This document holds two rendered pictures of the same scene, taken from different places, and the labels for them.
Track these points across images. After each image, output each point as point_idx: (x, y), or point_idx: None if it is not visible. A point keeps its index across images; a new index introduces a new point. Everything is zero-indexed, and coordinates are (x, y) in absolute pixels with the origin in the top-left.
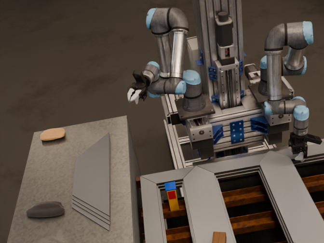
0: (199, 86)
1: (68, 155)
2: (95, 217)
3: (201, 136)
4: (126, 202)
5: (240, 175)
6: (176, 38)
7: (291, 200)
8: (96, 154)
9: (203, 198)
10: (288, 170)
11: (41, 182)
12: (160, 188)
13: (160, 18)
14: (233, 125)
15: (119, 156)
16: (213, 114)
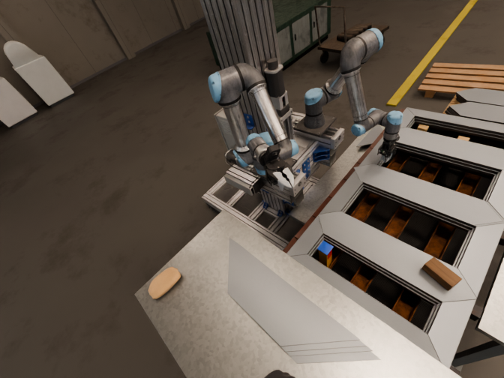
0: None
1: (210, 295)
2: (340, 353)
3: (299, 187)
4: (346, 304)
5: (355, 199)
6: (262, 96)
7: (422, 193)
8: (244, 270)
9: (362, 238)
10: (387, 173)
11: (215, 357)
12: (310, 255)
13: (231, 80)
14: (304, 165)
15: (269, 255)
16: None
